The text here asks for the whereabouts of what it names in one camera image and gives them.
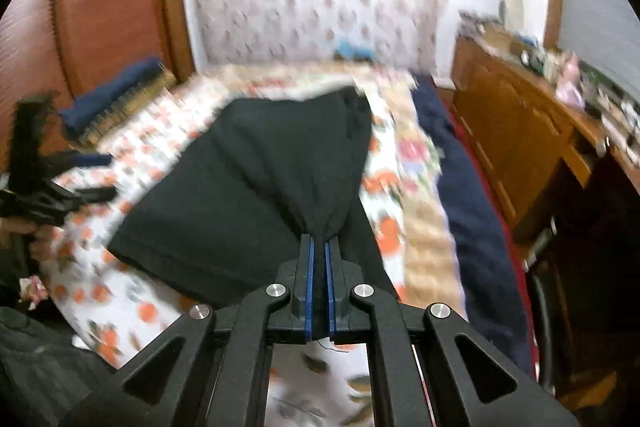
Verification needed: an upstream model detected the wooden sideboard cabinet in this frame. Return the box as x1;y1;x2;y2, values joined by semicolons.
450;34;626;243

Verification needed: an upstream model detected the pile of patterned cloths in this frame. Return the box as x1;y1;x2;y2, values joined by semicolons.
457;9;496;38

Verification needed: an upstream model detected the stack of folded clothes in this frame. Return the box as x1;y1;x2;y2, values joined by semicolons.
59;58;163;132

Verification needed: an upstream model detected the gold patterned folded cloth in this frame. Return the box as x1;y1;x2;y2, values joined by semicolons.
75;72;178;142

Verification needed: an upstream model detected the grey window blind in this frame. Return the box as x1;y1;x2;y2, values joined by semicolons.
557;0;640;92

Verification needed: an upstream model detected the cardboard box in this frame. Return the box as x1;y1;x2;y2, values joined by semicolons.
480;27;521;52

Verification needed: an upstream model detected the orange-print bed sheet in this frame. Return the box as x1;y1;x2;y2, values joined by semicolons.
40;77;426;427

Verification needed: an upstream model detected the pink tissue box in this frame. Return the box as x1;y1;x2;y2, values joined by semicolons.
556;86;587;106

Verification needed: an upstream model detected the wooden slatted wardrobe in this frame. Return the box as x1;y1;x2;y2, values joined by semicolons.
0;0;196;168

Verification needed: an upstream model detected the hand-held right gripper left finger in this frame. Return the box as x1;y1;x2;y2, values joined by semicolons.
60;234;316;427

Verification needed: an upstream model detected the pink thermos bottle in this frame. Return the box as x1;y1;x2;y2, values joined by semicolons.
559;57;583;88

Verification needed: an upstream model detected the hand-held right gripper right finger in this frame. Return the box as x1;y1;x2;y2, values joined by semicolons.
324;234;581;427

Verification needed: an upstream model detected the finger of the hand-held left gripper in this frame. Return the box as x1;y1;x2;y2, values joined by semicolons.
60;185;118;208
45;149;115;172

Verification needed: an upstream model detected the person's left hand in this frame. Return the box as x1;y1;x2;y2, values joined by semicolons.
0;216;56;265

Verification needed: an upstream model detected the teal object on box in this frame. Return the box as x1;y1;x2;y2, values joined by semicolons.
335;38;376;60

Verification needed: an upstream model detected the person's dark grey clothing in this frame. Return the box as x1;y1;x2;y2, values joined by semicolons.
0;304;121;427

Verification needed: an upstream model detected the black t-shirt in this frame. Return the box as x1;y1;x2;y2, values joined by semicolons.
106;87;401;308

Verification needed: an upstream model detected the dark chair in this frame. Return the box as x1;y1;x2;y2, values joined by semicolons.
525;157;640;413

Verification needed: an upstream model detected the navy blanket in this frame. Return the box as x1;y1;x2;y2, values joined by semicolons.
412;74;533;375

